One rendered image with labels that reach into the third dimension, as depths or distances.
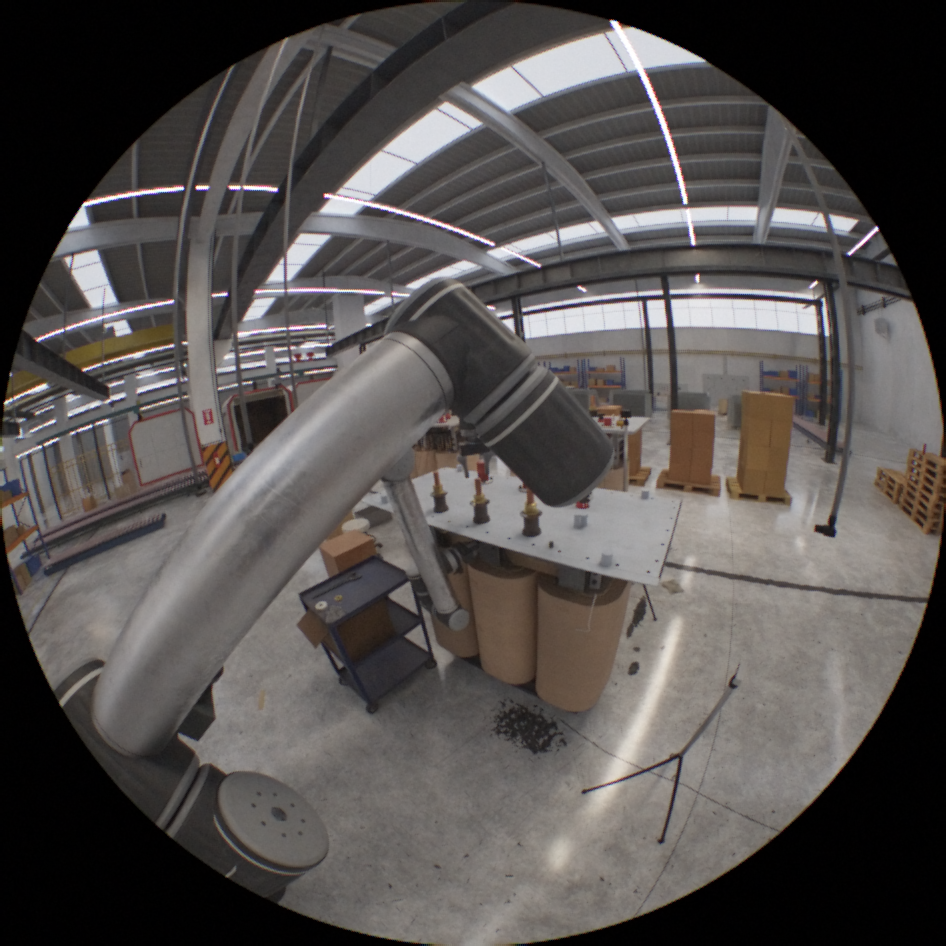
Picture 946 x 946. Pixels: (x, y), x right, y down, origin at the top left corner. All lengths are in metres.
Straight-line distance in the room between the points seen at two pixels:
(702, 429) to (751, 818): 5.14
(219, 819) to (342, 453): 0.55
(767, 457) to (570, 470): 5.49
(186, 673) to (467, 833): 1.78
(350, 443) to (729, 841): 2.34
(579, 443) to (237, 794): 0.73
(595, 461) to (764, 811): 2.28
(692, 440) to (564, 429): 5.41
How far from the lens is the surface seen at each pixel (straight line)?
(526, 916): 2.01
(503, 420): 0.42
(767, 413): 5.72
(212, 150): 11.42
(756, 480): 5.90
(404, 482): 1.11
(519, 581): 1.59
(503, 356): 0.42
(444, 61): 3.28
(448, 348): 0.40
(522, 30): 3.17
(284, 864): 0.59
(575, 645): 1.60
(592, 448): 0.45
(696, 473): 5.91
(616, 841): 2.07
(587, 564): 1.16
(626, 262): 9.53
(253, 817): 0.59
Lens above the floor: 2.00
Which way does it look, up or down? 16 degrees down
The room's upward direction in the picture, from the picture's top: 6 degrees counter-clockwise
